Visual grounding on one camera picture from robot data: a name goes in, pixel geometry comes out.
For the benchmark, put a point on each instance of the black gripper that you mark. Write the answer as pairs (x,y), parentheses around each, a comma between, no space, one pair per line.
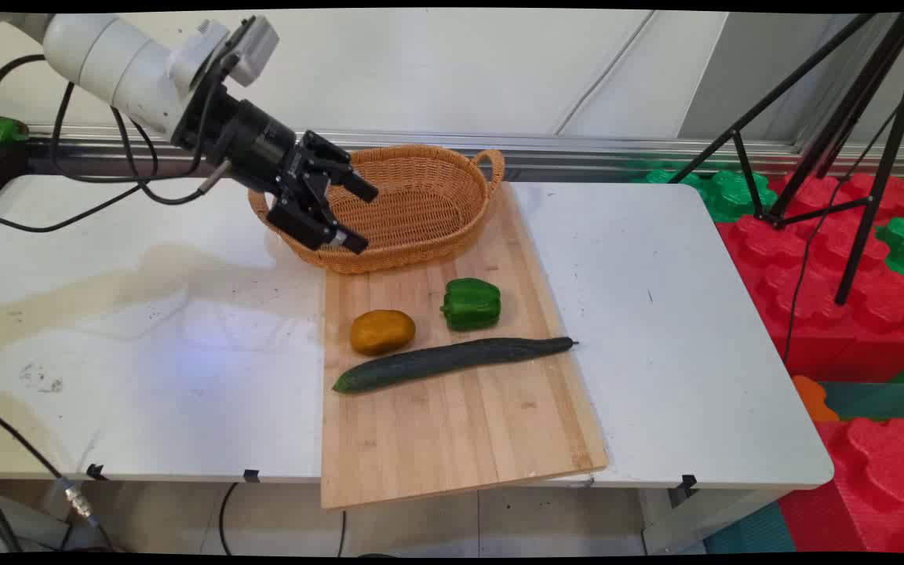
(252,145)

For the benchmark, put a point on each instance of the long dark green cucumber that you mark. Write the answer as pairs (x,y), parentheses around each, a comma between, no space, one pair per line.
(436,362)

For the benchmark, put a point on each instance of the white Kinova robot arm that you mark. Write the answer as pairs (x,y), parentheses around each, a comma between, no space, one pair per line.
(118,67)

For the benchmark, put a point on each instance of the woven wicker basket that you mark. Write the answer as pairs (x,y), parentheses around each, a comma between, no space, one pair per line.
(421,204)

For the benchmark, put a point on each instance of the brown-yellow potato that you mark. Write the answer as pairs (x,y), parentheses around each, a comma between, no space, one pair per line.
(382,332)

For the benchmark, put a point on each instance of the green bell pepper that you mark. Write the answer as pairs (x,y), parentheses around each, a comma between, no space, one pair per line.
(472,304)

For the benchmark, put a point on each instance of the wooden cutting board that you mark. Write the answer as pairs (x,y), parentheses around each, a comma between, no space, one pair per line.
(452,416)

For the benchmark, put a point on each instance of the dark toy bin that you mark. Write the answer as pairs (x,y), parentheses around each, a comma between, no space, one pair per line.
(1,176)

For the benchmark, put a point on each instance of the green toy vegetable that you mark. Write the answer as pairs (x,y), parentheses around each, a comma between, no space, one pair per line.
(3,132)

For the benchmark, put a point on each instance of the orange foam piece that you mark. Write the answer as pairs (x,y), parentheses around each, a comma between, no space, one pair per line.
(813,399)

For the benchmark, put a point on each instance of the teal foam mat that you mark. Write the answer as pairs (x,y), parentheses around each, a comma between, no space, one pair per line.
(750,534)
(880,399)

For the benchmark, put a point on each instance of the black tripod stand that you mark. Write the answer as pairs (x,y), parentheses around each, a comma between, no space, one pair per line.
(864,133)

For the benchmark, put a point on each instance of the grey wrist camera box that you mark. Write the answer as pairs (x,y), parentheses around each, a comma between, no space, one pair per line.
(252,47)

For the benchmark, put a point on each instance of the aluminium rail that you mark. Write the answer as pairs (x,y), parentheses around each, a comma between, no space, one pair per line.
(577,153)

